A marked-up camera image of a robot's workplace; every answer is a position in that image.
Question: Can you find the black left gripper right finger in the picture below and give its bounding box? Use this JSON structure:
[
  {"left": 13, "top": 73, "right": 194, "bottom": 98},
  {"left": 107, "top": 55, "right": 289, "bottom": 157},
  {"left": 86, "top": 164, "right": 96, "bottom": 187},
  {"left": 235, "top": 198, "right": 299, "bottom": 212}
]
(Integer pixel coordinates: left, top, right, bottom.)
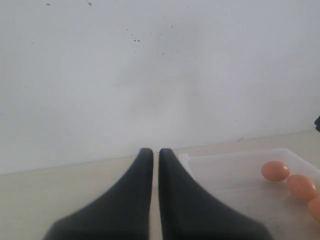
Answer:
[{"left": 158, "top": 148, "right": 273, "bottom": 240}]

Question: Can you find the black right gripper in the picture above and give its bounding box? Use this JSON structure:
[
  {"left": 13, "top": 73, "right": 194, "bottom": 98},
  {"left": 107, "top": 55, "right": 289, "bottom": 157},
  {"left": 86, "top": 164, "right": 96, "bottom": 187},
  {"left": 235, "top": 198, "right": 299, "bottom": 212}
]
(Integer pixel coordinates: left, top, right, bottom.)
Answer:
[{"left": 314, "top": 116, "right": 320, "bottom": 132}]

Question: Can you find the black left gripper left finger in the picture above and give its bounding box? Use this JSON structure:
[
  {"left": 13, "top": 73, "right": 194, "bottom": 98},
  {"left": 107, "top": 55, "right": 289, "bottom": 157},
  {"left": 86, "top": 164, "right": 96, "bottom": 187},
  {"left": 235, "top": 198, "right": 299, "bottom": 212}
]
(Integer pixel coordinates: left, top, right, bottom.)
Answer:
[{"left": 44, "top": 148, "right": 153, "bottom": 240}]

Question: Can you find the brown egg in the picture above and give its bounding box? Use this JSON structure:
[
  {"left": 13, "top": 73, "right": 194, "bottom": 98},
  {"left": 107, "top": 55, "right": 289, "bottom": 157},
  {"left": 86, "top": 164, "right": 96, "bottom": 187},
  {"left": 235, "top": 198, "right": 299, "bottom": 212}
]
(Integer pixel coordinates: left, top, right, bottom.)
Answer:
[
  {"left": 307, "top": 197, "right": 320, "bottom": 222},
  {"left": 286, "top": 174, "right": 319, "bottom": 202},
  {"left": 261, "top": 161, "right": 291, "bottom": 182}
]

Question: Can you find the clear plastic tray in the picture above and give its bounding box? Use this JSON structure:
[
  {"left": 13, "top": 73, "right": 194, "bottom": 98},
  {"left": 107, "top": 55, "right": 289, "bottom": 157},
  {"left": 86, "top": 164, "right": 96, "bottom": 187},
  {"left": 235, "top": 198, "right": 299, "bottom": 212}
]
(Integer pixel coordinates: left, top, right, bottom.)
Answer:
[{"left": 178, "top": 148, "right": 320, "bottom": 240}]

